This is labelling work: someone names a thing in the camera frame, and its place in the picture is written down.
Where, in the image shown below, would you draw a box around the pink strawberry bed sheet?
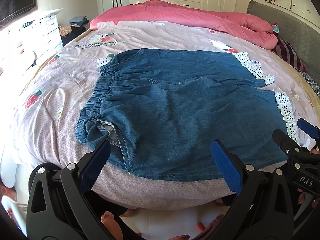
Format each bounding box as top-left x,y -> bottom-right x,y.
1,21 -> 319,210

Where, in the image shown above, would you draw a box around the pink quilt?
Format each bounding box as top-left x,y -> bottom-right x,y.
90,0 -> 278,50

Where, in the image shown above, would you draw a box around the white dresser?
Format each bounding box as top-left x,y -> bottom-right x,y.
1,8 -> 62,98

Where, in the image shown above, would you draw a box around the striped pillow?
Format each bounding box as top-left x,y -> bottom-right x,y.
272,38 -> 307,73

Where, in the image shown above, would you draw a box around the grey padded headboard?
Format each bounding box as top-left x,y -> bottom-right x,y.
247,0 -> 320,83

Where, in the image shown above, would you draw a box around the right hand red nails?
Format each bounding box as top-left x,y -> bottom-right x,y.
297,148 -> 320,209

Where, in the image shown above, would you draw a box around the blue denim pants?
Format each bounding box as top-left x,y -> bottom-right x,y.
75,48 -> 299,182

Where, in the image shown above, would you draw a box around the folded clothes pile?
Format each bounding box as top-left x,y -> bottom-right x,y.
59,16 -> 89,47

